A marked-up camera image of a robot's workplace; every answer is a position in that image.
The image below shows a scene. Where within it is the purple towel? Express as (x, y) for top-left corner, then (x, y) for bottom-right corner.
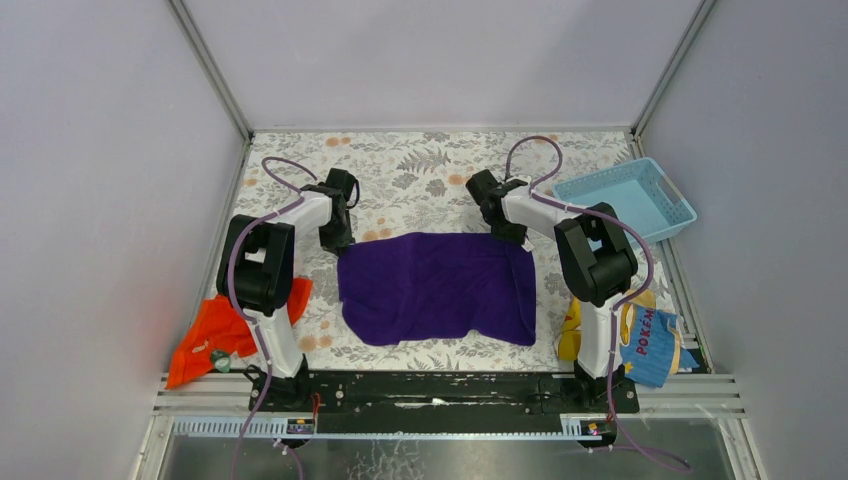
(337, 233), (537, 346)

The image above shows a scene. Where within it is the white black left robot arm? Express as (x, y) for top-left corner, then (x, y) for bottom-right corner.
(216, 168), (359, 378)

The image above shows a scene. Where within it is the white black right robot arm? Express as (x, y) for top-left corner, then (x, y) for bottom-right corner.
(465, 170), (638, 379)

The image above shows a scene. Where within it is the floral patterned table mat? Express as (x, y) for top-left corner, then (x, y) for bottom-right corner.
(233, 132), (633, 372)

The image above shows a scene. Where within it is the light blue plastic basket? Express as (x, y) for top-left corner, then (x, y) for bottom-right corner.
(553, 157), (697, 244)

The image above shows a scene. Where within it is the orange towel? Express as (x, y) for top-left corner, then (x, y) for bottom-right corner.
(165, 278), (313, 390)

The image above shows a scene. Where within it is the yellow blue Pokemon towel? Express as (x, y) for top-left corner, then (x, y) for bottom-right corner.
(555, 290), (699, 388)

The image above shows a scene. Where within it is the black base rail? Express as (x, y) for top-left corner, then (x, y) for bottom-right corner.
(243, 366), (640, 431)

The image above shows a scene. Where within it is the white slotted cable duct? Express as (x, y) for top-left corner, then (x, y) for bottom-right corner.
(172, 415), (603, 443)

